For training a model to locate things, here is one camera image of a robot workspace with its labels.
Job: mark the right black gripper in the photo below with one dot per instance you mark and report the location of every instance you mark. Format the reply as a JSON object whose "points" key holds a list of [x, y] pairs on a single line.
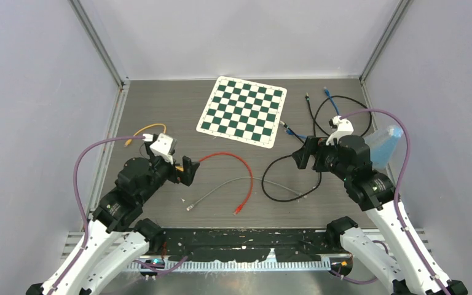
{"points": [[313, 144]]}

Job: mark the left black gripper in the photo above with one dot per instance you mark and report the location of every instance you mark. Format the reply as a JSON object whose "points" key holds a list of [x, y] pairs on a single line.
{"points": [[179, 174]]}

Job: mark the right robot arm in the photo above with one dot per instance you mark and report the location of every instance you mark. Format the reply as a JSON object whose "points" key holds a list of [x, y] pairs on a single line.
{"points": [[409, 268]]}

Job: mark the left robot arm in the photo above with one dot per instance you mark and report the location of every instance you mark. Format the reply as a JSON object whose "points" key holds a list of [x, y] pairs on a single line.
{"points": [[115, 236]]}

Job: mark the green white chessboard mat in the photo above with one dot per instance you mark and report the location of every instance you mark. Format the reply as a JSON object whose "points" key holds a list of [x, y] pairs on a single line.
{"points": [[243, 111]]}

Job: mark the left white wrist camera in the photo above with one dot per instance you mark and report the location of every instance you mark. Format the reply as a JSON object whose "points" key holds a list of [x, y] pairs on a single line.
{"points": [[161, 145]]}

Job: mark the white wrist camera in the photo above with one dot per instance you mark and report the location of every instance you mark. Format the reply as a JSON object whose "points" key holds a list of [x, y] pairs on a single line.
{"points": [[342, 127], [161, 145]]}

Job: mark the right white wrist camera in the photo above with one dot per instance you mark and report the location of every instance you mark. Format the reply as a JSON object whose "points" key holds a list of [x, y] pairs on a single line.
{"points": [[342, 127]]}

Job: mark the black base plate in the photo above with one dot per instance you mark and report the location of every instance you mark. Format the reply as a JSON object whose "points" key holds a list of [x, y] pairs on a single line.
{"points": [[245, 245]]}

